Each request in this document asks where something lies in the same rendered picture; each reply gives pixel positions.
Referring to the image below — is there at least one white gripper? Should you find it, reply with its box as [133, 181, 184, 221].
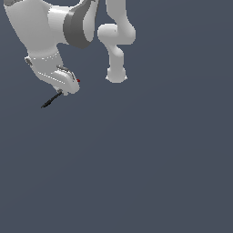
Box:
[25, 50, 81, 96]

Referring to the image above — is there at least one thin black stick object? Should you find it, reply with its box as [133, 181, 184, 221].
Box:
[40, 91, 64, 109]

